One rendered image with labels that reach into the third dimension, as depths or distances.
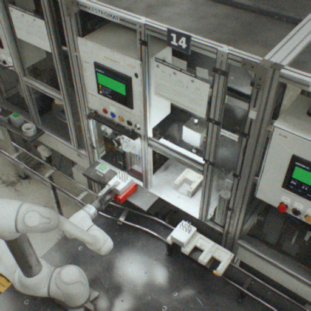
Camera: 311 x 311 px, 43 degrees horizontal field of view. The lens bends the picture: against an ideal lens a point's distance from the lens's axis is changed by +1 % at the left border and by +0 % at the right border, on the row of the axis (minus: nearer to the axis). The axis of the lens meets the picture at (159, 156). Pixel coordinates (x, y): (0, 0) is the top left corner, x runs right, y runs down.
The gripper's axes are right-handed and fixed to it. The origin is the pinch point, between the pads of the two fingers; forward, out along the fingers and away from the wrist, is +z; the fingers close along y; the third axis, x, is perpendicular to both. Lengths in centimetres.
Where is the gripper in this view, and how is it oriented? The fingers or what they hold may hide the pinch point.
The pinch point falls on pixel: (115, 187)
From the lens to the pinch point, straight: 242.8
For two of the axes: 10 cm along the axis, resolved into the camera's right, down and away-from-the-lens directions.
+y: -0.1, -7.0, -7.1
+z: 5.9, -5.8, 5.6
